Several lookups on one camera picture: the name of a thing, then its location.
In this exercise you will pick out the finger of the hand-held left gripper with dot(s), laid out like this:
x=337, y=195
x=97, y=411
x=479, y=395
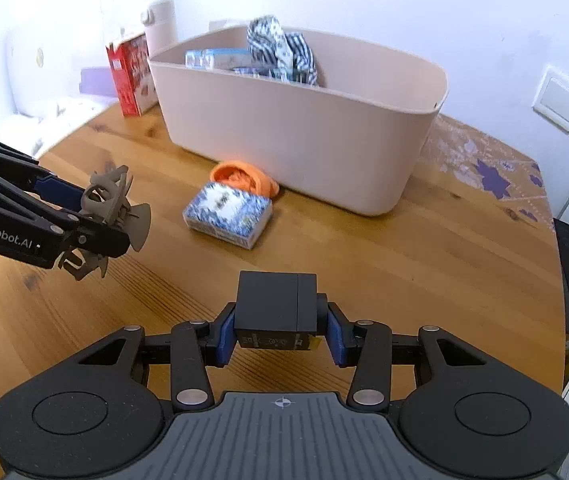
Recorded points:
x=57, y=189
x=104, y=237

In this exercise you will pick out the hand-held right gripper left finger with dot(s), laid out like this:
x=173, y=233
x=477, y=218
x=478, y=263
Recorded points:
x=192, y=360

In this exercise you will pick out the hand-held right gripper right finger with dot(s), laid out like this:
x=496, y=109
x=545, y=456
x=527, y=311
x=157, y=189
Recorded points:
x=372, y=360

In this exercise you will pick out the grey brown hair claw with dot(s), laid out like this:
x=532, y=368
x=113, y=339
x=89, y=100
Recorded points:
x=114, y=207

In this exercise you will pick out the small black box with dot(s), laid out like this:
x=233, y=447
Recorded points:
x=274, y=310

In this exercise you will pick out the pink plastic storage bin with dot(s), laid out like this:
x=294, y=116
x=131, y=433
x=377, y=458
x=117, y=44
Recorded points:
x=304, y=130

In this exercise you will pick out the wooden desk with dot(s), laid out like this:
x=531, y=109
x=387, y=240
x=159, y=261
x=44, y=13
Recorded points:
x=414, y=270

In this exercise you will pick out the blue white tissue pack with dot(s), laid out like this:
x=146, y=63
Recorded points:
x=229, y=216

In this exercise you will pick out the red carton box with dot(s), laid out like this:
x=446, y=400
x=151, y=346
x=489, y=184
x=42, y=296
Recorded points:
x=132, y=77

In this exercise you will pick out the lavender headboard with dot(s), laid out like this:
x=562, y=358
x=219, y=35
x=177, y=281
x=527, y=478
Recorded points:
x=74, y=15

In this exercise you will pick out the white thermos bottle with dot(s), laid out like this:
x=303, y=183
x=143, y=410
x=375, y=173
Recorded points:
x=162, y=25

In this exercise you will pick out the floral table mat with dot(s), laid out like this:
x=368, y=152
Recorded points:
x=484, y=170

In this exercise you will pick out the clear plastic bag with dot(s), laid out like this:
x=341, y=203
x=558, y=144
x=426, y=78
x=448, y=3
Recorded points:
x=224, y=25

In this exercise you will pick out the blue white checked cloth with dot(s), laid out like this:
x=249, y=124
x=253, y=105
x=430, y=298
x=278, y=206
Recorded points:
x=269, y=42

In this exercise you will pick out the white wall switch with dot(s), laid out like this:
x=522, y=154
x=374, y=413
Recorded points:
x=559, y=99

